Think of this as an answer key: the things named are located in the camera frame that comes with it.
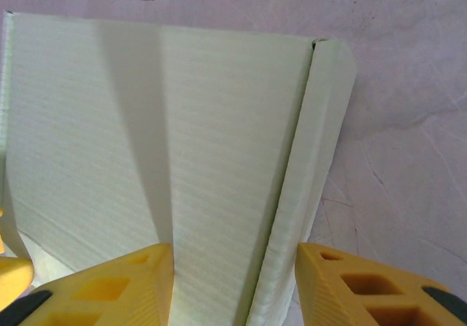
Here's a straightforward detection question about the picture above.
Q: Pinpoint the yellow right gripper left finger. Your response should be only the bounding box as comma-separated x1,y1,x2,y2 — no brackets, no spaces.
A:
0,242,174,326

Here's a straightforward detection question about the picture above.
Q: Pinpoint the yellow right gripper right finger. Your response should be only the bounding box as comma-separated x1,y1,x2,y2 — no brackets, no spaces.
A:
296,242,467,326

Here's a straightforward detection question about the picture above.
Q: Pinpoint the light green paper box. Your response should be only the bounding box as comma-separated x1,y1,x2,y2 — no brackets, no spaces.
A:
0,9,357,326

